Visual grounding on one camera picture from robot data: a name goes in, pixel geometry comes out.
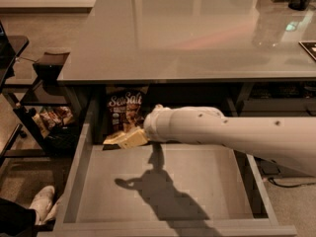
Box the white shoe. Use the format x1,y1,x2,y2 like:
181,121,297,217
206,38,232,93
30,186,62,225

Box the black tablet on counter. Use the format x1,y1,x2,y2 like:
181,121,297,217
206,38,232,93
299,41,316,61

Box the open grey top drawer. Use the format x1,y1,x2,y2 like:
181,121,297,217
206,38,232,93
38,97,298,237

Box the grey counter cabinet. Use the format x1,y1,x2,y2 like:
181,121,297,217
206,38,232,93
56,0,316,180

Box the brown sea salt chip bag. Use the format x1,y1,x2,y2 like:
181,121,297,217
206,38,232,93
103,86,148,147

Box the black cable on floor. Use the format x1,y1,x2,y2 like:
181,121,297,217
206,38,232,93
267,177,316,190

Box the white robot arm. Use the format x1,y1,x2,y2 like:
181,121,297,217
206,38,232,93
118,105,316,176

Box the black trouser leg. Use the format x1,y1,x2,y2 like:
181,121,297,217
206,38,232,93
0,198,37,236

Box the dark wooden side cart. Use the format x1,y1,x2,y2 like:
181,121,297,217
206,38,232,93
0,24,79,159

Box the snack bags on cart shelf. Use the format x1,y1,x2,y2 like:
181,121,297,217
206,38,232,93
30,106,74,138

